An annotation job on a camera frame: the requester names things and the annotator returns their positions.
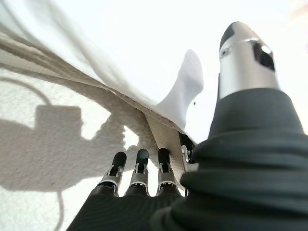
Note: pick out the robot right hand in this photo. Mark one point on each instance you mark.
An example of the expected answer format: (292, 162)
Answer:
(240, 180)

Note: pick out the white duvet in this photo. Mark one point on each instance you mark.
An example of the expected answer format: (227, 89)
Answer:
(185, 79)

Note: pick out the cream fringed throw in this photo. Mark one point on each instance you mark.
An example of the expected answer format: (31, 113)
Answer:
(24, 96)

